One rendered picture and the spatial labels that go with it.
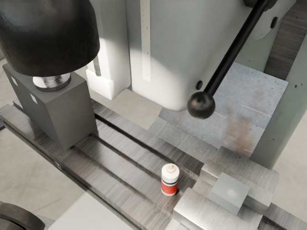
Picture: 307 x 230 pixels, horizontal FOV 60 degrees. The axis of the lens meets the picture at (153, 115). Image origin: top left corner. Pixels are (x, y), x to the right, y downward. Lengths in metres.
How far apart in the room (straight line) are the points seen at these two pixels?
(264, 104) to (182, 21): 0.58
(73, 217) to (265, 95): 0.62
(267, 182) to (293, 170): 1.42
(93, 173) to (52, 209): 1.12
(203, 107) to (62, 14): 0.16
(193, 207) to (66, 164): 0.37
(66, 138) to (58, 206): 1.10
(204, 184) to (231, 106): 0.30
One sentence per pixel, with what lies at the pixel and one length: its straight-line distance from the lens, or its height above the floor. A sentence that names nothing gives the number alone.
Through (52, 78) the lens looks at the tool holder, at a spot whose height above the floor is 1.17.
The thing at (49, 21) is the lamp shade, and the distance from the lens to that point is 0.19.
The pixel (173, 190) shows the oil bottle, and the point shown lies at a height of 0.98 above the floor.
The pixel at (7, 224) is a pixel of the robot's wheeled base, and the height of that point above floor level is 0.61.
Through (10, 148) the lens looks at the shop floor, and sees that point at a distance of 2.22.
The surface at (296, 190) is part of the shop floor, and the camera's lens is 2.00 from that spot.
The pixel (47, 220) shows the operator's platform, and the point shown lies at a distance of 1.34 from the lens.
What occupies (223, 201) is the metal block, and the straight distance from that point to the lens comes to 0.55.
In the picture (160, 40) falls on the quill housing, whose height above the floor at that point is 1.42.
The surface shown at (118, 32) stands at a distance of 0.30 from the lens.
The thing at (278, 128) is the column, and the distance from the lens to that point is 0.90.
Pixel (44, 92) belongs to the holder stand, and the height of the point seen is 1.15.
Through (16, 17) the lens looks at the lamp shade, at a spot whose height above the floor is 1.49.
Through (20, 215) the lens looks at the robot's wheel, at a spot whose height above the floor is 0.59.
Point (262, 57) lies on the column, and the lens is 0.79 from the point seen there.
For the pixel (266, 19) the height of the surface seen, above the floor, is 1.38.
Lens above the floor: 1.57
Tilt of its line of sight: 46 degrees down
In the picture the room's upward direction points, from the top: straight up
